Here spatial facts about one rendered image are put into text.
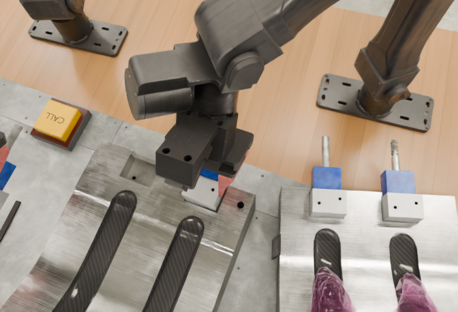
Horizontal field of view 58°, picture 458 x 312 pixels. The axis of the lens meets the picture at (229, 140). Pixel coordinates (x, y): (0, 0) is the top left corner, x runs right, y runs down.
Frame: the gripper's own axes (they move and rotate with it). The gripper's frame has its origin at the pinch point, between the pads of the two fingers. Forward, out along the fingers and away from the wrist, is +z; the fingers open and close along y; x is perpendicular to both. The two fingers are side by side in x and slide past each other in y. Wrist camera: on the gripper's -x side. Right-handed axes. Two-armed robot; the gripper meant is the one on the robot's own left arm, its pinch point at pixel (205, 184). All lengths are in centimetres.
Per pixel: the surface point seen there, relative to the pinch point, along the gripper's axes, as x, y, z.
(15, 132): -4.7, -28.6, -1.6
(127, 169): 0.7, -13.3, 3.9
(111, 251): -10.4, -9.5, 8.7
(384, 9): 151, 21, 23
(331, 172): 10.7, 16.4, -0.5
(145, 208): -4.3, -7.3, 4.6
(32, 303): -20.2, -15.5, 11.5
